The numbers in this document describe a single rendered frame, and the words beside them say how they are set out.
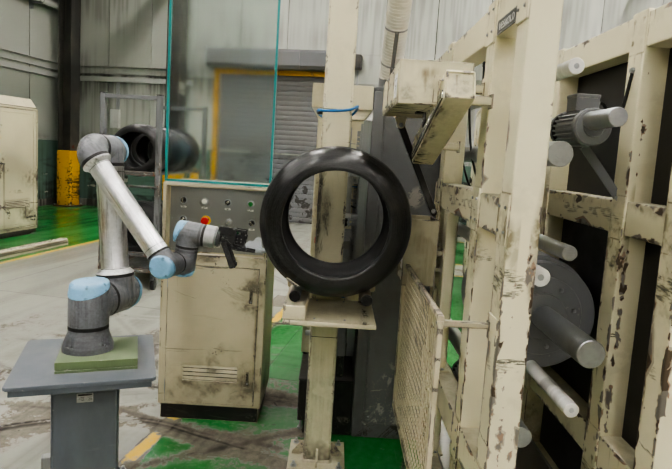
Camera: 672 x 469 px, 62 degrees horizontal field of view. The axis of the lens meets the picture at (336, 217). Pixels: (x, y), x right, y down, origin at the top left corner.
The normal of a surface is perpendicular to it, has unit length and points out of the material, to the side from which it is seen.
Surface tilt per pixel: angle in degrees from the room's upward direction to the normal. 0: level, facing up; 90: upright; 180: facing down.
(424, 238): 90
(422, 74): 90
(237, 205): 90
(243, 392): 90
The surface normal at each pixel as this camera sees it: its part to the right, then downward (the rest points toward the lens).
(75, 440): 0.33, 0.12
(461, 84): 0.02, -0.20
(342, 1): 0.00, 0.11
